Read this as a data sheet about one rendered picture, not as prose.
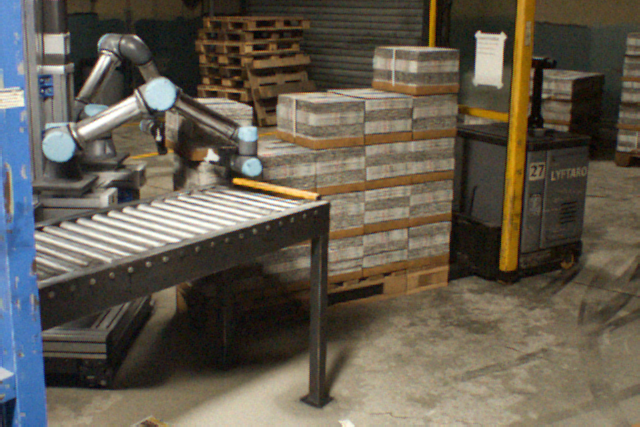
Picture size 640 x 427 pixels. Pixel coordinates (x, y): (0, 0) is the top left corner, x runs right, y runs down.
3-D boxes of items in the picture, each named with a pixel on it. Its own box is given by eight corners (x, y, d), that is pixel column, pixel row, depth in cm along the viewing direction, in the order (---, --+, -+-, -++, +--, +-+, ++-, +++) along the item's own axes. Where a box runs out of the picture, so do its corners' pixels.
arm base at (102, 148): (78, 159, 362) (77, 137, 359) (88, 153, 376) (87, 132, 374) (111, 159, 361) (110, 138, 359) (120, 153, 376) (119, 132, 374)
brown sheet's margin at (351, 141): (275, 137, 415) (275, 129, 414) (323, 133, 430) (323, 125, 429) (314, 149, 383) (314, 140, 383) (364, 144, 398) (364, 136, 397)
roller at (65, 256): (17, 246, 257) (16, 231, 256) (110, 278, 229) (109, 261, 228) (3, 249, 253) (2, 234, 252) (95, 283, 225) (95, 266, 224)
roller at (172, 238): (101, 225, 282) (100, 211, 281) (194, 252, 254) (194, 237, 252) (89, 228, 278) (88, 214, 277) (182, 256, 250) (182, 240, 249)
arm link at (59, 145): (54, 162, 312) (180, 98, 319) (51, 170, 298) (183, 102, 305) (38, 135, 309) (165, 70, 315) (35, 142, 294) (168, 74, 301)
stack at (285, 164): (174, 311, 404) (170, 147, 386) (365, 274, 465) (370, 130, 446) (207, 338, 372) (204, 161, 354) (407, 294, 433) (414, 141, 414)
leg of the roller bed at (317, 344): (315, 395, 321) (318, 230, 306) (327, 399, 317) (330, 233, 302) (306, 400, 316) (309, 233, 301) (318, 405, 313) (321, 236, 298)
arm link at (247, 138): (235, 125, 327) (235, 151, 329) (239, 129, 316) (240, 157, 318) (254, 124, 328) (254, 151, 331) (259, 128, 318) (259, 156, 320)
